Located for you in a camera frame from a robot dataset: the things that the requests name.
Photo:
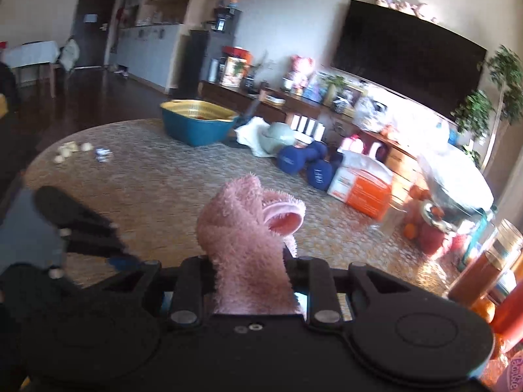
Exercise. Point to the pink toy figure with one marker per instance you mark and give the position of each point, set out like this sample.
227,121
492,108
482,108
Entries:
302,69

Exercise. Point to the wooden chair with cloth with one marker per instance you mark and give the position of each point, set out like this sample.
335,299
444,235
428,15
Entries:
67,57

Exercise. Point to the orange and white box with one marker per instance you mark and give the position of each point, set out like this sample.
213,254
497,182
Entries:
363,190

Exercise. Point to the plush toys on television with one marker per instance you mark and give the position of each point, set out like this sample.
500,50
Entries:
402,7

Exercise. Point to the white sideboard cabinet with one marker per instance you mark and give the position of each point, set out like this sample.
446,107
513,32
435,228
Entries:
147,53

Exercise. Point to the table with white cloth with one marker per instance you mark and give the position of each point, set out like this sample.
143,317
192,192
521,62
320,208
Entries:
30,53

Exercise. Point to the pink fluffy cloth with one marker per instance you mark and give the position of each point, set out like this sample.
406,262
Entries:
241,237

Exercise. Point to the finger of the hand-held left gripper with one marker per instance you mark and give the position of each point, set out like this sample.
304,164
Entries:
69,208
94,245

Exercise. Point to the blue basin with yellow inside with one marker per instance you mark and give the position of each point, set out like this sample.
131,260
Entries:
196,128

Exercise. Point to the pink printed packet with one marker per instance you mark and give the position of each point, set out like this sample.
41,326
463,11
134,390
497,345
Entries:
512,371

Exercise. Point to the blue dumbbell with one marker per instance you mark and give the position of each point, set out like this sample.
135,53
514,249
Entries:
296,156
322,173

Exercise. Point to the wooden television cabinet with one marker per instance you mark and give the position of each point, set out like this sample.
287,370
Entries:
241,100

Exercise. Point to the tall black appliance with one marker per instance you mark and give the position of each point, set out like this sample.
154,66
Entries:
194,63

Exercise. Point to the small white tray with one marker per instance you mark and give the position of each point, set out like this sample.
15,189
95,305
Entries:
273,99

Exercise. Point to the teal bottle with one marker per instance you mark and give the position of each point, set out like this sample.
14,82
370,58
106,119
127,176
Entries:
478,237

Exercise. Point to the black television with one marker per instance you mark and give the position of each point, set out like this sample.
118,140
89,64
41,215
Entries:
404,55

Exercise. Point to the white plastic bag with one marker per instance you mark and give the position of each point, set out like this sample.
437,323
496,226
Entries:
378,112

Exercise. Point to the red bottle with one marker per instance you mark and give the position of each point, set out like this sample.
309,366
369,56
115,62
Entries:
510,314

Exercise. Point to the brown thermos bottle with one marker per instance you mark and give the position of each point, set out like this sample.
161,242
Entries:
486,265

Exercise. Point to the red-lidded printed canister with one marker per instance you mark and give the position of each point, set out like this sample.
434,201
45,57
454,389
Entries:
236,67

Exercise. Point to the dark wooden door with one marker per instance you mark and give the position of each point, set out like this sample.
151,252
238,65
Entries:
94,28

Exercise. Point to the garlic clove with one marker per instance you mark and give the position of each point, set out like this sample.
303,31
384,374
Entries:
69,148
59,158
87,146

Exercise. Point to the picture frame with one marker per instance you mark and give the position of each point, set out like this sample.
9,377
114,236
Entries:
349,98

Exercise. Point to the metal pot in plastic wrap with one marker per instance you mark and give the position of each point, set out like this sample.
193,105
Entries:
457,183

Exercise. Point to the row of white bottles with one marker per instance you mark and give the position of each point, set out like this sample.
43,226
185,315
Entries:
308,125

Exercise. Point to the glass jar of red fruit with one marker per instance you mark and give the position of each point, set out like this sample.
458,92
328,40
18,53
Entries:
427,228

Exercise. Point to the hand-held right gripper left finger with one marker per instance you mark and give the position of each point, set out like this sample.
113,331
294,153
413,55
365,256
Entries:
187,290

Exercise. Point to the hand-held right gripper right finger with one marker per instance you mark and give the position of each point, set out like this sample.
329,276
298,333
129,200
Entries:
322,288

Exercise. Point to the small shiny wrapper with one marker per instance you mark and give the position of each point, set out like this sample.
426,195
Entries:
103,154

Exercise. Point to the tall green houseplant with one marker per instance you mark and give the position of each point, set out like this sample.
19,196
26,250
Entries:
504,73

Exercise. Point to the black coffee machine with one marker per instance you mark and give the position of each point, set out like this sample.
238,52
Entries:
225,18

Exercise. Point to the white crumpled cloth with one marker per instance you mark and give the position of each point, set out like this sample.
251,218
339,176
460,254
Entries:
250,137

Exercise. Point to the pink jug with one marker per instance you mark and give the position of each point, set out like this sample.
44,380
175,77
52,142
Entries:
367,149

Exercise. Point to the orange fruit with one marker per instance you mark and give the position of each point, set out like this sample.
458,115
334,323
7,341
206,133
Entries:
484,309

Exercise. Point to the grey-green bowl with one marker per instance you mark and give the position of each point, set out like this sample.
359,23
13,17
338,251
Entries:
280,139

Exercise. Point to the small potted plant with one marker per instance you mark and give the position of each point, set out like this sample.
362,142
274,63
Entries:
336,85

